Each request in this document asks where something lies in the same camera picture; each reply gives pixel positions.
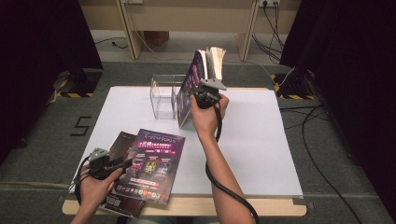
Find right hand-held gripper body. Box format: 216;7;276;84
191;77;228;110

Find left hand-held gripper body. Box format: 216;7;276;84
88;147;120;181

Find clear acrylic book rack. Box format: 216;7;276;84
149;73;188;121

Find white book with colourful pictures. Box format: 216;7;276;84
205;46;227;83

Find person's right hand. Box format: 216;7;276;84
189;94;230;140

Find person's left hand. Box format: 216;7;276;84
78;167;124;216

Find brown cardboard box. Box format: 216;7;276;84
143;30;171;48

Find white board sheet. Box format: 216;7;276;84
67;85;304;198

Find beige wooden desk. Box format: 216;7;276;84
78;0;303;63

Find black stand base with striped tape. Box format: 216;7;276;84
270;69;318;102
50;68;104;99

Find black curtain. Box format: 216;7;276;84
279;0;396;217
0;0;104;164

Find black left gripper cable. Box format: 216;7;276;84
72;155;93;207

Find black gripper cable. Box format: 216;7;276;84
72;155;93;207
204;92;262;224

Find thin black floor cable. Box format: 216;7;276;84
93;36;130;50

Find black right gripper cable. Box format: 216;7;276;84
204;92;262;224

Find black cable bundle at socket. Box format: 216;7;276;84
250;0;286;63

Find long black floor cables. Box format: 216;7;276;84
277;104;364;224

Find white wall socket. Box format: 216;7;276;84
258;0;281;8

